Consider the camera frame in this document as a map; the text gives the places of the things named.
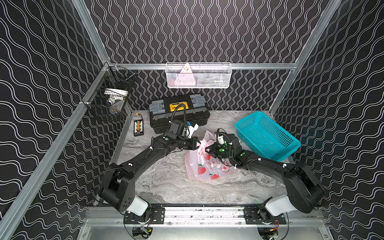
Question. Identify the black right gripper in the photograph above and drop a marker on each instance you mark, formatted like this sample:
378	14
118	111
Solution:
212	150

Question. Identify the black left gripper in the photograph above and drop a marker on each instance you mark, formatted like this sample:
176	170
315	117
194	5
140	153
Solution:
192	142

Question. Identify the pink plastic bag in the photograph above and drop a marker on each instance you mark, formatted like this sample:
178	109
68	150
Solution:
203	167

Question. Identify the teal plastic basket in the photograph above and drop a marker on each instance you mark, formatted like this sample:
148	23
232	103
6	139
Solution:
265	137

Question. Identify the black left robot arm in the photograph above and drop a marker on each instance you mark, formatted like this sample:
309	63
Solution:
118	186

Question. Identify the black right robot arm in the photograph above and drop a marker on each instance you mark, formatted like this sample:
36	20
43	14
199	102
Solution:
304	190

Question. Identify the black toolbox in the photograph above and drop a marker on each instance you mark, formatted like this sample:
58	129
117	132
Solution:
187	108

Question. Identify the pink triangular card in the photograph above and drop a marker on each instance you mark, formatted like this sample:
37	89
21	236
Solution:
185	77

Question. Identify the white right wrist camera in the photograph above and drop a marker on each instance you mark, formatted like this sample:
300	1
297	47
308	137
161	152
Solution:
220	140

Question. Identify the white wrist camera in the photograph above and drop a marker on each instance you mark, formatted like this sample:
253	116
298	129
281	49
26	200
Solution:
220	140
192	129

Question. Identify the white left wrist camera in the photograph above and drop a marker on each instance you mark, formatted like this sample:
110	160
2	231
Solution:
192	129

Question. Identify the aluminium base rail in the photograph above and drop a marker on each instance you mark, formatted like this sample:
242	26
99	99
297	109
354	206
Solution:
200	216

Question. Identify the white wire wall basket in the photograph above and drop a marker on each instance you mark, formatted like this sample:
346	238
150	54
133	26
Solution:
208	75

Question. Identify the black wire wall basket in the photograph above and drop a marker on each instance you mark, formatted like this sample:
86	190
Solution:
111	100

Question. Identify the aluminium frame post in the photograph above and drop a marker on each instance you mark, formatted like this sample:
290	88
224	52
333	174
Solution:
91	29

